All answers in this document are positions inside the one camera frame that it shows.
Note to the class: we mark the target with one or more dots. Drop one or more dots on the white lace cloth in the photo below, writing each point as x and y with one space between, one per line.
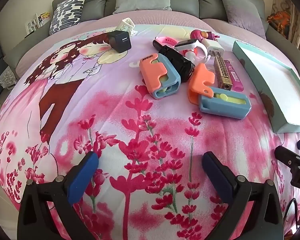
7 77

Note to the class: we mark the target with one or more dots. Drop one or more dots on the orange and blue plastic toy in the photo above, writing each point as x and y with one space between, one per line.
225 105
152 72

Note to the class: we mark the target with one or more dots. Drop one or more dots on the grey purple cushion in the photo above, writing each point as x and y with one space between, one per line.
240 10

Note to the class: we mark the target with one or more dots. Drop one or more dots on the grey sofa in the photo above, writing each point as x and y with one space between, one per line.
95 5

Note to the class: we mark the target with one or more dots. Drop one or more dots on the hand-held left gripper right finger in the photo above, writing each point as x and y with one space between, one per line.
216 175

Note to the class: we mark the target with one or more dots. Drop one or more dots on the pink toy figure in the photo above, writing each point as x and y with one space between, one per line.
197 34

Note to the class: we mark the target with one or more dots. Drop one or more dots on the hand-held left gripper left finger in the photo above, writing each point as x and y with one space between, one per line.
82 175

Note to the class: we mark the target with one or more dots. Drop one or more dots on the gold patterned lighter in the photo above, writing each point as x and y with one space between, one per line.
222 72

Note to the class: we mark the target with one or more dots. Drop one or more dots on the black plastic toy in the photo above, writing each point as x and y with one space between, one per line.
176 62

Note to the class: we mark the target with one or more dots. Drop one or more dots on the pink quilted sofa cover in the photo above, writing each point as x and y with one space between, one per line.
165 16

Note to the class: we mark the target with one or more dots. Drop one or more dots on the pink wrist watch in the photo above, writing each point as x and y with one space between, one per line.
166 41

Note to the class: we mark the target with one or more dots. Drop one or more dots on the white plastic clip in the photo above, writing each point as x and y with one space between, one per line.
125 25

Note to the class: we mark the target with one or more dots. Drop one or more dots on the black charger block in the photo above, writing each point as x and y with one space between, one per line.
118 41

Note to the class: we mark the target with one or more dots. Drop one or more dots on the black and white patterned cushion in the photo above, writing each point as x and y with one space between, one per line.
67 12

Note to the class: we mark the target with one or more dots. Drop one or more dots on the teal cardboard box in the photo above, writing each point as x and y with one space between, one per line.
272 80

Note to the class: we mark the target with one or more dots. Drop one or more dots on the white wrist watch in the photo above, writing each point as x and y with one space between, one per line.
187 44

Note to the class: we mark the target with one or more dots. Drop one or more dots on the red plastic bottle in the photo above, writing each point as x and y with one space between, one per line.
191 54

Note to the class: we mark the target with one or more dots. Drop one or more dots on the orange patterned cloth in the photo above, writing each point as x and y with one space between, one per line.
278 22

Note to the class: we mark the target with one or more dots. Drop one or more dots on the printed cartoon blanket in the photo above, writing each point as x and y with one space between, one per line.
115 120

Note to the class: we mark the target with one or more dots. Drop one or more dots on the white frame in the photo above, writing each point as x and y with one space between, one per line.
33 25

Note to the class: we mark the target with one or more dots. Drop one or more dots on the white charger plug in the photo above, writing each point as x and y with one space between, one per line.
213 47

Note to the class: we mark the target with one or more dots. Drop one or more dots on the pink lighter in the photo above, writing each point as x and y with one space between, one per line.
236 80

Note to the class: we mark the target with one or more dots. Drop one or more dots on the yellow book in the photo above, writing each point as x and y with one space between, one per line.
45 17

